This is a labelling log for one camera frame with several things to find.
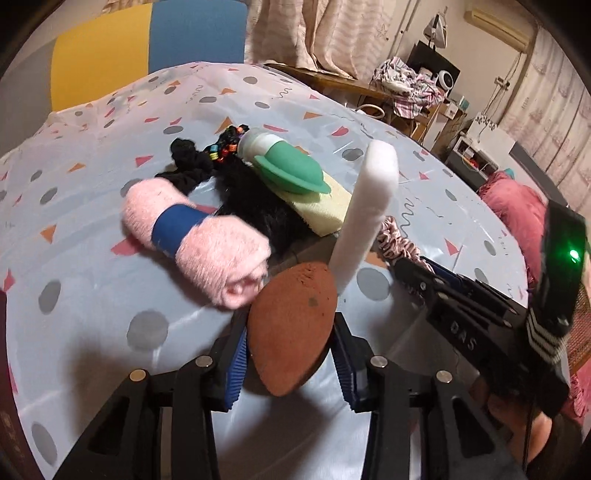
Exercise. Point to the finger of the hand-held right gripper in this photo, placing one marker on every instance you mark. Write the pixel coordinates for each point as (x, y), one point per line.
(429, 284)
(480, 290)

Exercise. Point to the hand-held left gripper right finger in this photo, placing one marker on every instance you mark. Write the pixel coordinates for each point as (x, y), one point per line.
(348, 369)

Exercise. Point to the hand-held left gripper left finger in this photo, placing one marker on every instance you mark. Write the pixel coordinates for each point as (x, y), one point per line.
(235, 369)

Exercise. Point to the brown oval sponge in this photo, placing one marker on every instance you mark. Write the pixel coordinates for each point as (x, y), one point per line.
(291, 323)

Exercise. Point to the white foam stick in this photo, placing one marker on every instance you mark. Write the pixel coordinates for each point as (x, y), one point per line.
(369, 203)

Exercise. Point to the black wig with coloured beads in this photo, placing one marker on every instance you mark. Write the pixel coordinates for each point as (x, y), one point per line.
(258, 203)

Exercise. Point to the person's right hand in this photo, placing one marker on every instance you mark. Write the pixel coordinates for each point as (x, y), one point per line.
(505, 408)

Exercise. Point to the pink striped scrunchie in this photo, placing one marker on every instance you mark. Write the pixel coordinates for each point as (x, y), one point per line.
(397, 240)

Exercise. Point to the pink bedding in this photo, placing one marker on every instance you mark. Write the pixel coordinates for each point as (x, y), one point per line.
(517, 207)

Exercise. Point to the pink rolled towel blue band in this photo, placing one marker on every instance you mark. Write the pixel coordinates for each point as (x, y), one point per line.
(212, 249)

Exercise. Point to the yellow sponge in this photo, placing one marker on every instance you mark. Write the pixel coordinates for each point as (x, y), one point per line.
(323, 212)

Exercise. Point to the patterned plastic tablecloth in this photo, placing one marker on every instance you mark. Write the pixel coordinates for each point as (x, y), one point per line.
(115, 323)

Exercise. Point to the white cabinet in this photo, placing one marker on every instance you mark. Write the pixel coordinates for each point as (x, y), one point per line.
(494, 138)

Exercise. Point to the green hat-shaped silicone piece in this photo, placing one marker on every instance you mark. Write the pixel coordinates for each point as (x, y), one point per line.
(300, 173)

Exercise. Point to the teal box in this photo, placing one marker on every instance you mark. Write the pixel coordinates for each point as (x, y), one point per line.
(462, 104)

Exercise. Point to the pale patterned curtain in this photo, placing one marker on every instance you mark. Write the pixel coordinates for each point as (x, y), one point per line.
(554, 115)

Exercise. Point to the pile of clothes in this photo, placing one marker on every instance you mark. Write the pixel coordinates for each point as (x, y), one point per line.
(406, 87)

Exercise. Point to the white round fan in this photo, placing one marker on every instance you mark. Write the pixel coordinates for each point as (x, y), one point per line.
(444, 81)

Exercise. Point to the black knitted scrunchie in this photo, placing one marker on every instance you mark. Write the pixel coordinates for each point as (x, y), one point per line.
(189, 161)

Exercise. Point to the white and green bottle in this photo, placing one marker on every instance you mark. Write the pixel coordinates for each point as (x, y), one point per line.
(261, 145)

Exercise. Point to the wooden desk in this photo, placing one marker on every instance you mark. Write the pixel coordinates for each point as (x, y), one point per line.
(332, 81)

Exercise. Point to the black monitor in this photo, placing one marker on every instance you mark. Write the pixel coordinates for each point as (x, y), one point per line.
(434, 57)

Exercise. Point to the air conditioner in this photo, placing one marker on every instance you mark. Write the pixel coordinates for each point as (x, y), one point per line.
(498, 30)

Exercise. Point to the beige curtain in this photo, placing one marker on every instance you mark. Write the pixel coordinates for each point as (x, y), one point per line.
(323, 32)

